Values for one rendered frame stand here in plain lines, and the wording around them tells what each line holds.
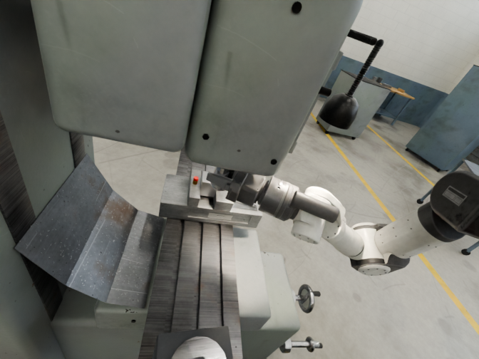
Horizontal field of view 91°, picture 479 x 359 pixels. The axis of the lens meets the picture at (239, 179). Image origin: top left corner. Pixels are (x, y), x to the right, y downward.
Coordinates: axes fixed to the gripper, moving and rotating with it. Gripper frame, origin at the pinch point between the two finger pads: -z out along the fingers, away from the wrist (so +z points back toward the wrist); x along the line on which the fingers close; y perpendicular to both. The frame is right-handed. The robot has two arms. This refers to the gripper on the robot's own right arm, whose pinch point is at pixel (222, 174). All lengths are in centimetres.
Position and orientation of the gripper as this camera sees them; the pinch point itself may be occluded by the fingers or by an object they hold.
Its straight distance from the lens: 56.7
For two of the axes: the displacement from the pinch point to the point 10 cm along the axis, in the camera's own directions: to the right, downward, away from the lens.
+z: 9.2, 3.9, -0.8
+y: -2.8, 7.6, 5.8
